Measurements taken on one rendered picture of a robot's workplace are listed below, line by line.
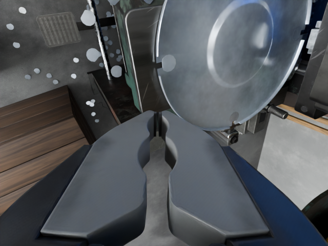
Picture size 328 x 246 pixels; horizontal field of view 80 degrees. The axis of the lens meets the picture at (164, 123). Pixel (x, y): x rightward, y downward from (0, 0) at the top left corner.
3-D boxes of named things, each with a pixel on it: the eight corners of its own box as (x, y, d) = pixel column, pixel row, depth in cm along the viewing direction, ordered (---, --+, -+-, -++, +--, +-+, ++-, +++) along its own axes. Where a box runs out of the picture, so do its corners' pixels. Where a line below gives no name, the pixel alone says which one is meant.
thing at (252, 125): (235, 131, 54) (266, 153, 46) (243, 71, 44) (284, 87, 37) (251, 124, 56) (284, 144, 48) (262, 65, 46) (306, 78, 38)
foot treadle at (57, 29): (48, 45, 75) (47, 47, 71) (35, 15, 70) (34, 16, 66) (181, 21, 94) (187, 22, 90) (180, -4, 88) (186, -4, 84)
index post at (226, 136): (201, 126, 47) (229, 149, 39) (201, 115, 45) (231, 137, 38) (211, 122, 48) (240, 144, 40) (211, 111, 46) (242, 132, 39)
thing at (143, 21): (119, 89, 39) (144, 119, 29) (100, 7, 31) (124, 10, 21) (220, 61, 47) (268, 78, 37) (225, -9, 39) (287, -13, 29)
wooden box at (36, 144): (26, 173, 107) (17, 230, 80) (-27, 116, 85) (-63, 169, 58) (97, 142, 117) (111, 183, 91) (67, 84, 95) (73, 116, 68)
